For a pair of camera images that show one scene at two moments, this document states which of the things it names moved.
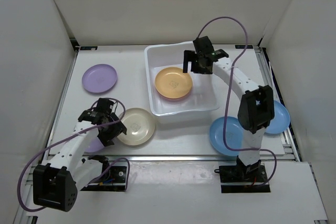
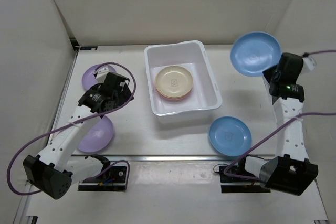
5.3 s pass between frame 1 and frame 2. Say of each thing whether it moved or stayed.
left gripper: moved
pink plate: stayed
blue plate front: stayed
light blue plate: moved
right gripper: moved
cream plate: moved
